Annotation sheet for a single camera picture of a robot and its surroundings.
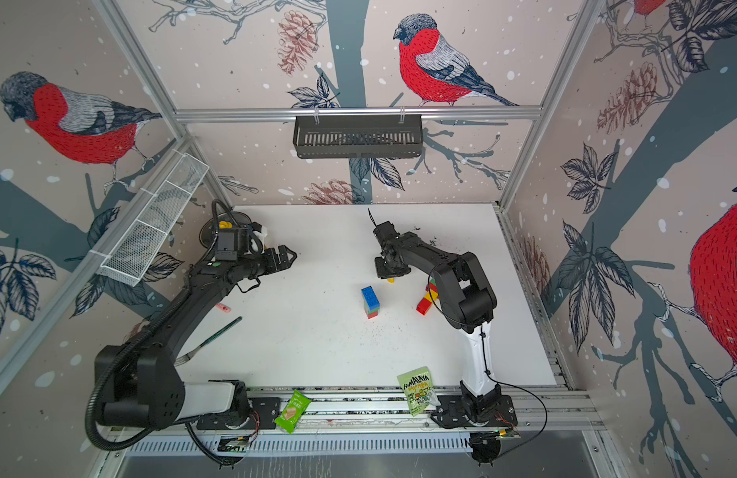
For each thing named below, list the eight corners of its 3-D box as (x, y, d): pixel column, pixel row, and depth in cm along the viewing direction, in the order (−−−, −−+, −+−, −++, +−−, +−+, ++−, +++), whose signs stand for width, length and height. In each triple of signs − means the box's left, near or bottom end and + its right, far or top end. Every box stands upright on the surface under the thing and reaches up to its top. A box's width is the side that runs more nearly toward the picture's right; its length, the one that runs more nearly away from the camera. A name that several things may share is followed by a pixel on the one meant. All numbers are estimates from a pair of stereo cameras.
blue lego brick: (370, 322, 91) (369, 306, 82) (362, 305, 94) (360, 289, 86) (379, 317, 92) (379, 302, 83) (371, 301, 95) (371, 284, 87)
